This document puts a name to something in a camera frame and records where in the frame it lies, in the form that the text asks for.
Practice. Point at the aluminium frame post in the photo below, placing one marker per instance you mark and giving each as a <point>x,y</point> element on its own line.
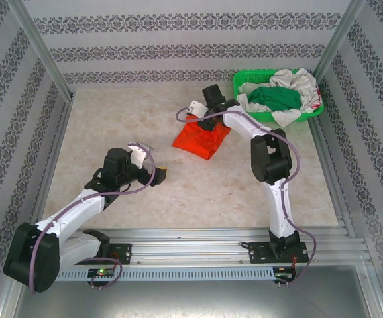
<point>39,46</point>
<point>339,39</point>

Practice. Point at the circuit board with green light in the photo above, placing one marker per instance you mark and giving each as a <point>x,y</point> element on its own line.
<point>100,272</point>

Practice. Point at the green t-shirt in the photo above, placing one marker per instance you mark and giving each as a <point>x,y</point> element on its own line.
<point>274,97</point>

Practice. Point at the steel sheet panel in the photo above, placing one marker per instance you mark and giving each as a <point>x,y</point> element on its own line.
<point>191,301</point>

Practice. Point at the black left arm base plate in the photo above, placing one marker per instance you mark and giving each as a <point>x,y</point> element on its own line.
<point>122,253</point>

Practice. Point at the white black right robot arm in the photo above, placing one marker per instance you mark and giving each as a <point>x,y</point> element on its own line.
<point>281,208</point>

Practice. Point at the green plastic basket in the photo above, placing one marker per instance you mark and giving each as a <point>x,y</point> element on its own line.
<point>248,77</point>

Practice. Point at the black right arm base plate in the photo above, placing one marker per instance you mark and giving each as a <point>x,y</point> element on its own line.
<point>259,253</point>

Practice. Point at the aluminium side rail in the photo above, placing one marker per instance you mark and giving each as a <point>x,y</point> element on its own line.
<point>344,222</point>
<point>63,116</point>

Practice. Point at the orange t-shirt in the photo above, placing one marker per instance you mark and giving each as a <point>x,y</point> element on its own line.
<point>198,142</point>

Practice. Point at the white t-shirt with red print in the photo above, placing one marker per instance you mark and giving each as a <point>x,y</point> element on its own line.
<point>297,83</point>

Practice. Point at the aluminium mounting rail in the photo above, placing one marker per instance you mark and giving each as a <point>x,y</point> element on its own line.
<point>191,248</point>

